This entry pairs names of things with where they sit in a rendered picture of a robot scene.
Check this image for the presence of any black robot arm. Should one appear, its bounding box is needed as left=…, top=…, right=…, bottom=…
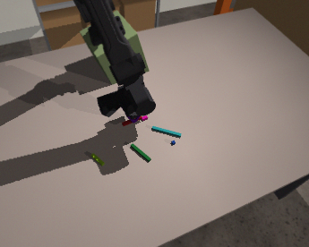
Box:
left=73, top=0, right=156, bottom=117

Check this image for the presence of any turquoise rod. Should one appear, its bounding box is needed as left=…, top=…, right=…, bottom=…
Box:
left=152, top=126, right=182, bottom=138

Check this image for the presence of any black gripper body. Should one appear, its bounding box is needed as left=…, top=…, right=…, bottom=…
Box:
left=120, top=104, right=138, bottom=120

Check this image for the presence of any dark red rod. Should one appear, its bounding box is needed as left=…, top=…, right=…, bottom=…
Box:
left=122, top=116, right=142, bottom=126

